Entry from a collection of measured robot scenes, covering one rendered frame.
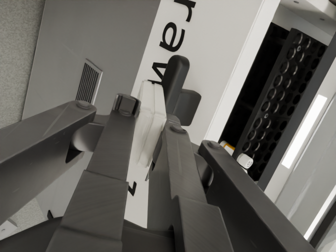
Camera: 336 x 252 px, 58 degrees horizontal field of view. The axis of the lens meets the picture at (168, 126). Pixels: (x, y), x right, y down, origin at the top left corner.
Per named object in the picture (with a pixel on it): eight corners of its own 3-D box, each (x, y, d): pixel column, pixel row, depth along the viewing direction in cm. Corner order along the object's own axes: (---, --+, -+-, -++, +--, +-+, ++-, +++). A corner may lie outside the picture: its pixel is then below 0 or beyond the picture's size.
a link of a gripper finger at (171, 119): (162, 144, 13) (224, 163, 14) (160, 110, 18) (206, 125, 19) (152, 173, 14) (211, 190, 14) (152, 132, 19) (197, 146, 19)
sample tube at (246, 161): (220, 147, 36) (249, 169, 33) (214, 146, 35) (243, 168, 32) (225, 138, 36) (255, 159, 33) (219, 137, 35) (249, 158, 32)
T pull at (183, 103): (137, 145, 23) (146, 154, 22) (169, 51, 21) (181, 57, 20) (171, 145, 26) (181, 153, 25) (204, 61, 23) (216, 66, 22)
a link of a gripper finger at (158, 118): (152, 113, 15) (167, 117, 15) (153, 82, 21) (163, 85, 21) (134, 165, 16) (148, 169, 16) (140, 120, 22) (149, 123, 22)
